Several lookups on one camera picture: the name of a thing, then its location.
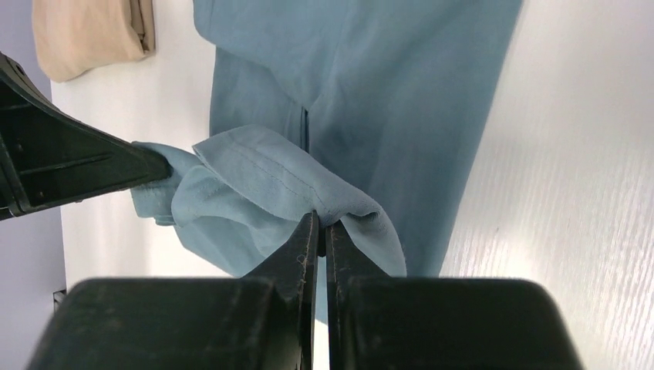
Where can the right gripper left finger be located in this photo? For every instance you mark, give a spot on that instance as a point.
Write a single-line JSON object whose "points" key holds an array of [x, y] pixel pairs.
{"points": [[263, 320]]}

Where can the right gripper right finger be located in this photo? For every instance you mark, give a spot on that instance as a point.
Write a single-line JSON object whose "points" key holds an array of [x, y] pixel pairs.
{"points": [[381, 322]]}

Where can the blue-grey polo t-shirt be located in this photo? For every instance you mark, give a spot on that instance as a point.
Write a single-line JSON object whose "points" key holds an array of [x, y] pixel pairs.
{"points": [[365, 112]]}

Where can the folded tan t-shirt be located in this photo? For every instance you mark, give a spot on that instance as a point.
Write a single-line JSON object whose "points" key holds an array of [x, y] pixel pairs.
{"points": [[73, 37]]}

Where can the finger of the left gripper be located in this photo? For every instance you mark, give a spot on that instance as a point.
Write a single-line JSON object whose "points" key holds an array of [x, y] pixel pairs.
{"points": [[49, 159]]}

